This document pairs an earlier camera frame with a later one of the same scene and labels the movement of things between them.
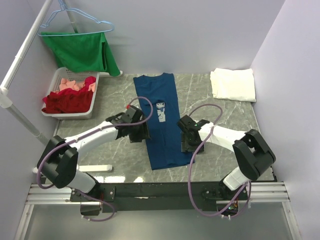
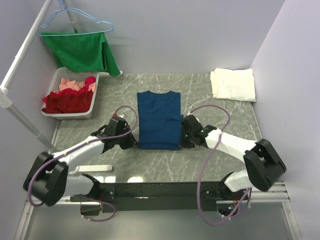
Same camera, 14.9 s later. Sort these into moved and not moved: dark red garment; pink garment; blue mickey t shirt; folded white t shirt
Moved: blue mickey t shirt
Not moved: dark red garment; pink garment; folded white t shirt
